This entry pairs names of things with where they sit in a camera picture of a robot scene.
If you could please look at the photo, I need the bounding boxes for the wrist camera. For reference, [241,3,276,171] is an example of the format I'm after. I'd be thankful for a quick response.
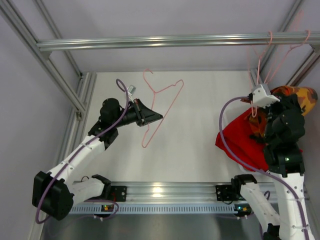
[127,85,137,100]
[251,83,281,108]

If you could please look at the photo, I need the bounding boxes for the orange patterned garment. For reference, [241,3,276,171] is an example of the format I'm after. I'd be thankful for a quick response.
[244,85,318,142]

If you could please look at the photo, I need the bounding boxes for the slotted cable duct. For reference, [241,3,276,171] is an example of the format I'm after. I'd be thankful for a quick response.
[70,203,238,215]

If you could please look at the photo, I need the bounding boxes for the aluminium frame post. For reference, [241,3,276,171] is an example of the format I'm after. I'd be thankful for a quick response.
[250,0,320,86]
[0,0,86,121]

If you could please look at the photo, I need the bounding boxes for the right aluminium frame post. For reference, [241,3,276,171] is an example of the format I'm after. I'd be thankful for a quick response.
[250,0,320,86]

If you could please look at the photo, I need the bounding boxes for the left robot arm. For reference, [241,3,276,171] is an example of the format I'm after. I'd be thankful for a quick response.
[31,98,163,221]

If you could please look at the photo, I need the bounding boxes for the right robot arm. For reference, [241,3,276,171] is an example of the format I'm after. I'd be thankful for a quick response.
[231,94,315,240]

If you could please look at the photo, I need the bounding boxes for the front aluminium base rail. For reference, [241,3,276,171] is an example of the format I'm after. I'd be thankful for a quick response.
[37,181,311,203]

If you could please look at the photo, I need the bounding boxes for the left aluminium frame post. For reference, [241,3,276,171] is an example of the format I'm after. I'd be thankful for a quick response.
[0,0,86,121]

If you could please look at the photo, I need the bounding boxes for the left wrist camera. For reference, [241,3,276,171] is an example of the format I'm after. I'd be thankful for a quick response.
[127,85,137,100]

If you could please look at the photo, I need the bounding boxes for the pink hanger with orange garment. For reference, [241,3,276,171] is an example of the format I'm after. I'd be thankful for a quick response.
[141,68,185,149]

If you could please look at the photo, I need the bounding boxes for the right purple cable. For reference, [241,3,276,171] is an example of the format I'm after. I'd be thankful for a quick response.
[219,96,310,240]

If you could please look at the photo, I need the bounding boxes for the aluminium hanging rail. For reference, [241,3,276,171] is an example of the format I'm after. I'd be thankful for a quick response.
[37,31,320,52]

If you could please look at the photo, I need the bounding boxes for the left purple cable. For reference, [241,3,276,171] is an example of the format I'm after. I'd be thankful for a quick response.
[34,78,137,225]

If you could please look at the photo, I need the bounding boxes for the purple cable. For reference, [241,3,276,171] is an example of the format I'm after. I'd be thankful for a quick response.
[34,78,137,225]
[219,96,310,240]

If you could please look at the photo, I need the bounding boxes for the pink hanger of red trousers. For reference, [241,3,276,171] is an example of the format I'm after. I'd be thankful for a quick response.
[246,31,273,118]

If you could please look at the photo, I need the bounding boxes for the pink hanger of blue garment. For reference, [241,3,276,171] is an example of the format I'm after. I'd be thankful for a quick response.
[263,29,311,84]

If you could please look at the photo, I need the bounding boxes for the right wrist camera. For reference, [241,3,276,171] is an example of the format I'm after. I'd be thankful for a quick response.
[251,83,281,108]

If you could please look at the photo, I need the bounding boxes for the red trousers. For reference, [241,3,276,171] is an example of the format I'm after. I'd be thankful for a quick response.
[222,109,268,171]

